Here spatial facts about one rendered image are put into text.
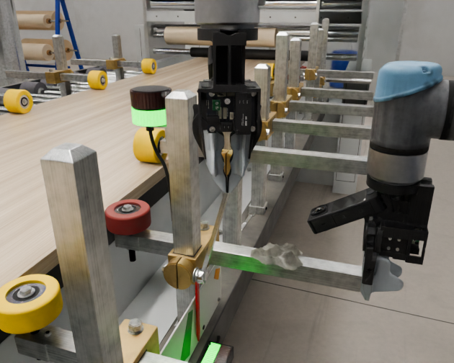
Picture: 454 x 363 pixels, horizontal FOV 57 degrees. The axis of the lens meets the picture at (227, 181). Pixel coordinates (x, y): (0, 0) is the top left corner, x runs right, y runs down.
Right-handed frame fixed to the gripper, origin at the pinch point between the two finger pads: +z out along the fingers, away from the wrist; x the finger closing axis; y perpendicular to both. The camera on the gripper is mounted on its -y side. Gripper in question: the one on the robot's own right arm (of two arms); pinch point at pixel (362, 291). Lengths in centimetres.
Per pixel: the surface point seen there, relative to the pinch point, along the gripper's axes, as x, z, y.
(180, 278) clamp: -8.6, -2.7, -27.7
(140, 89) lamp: -5.4, -31.7, -33.4
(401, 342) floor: 86, 83, 21
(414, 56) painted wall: 850, 50, 80
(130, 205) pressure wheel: 0.2, -9.7, -41.0
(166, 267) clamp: -8.6, -4.3, -30.0
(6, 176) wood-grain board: 6, -9, -75
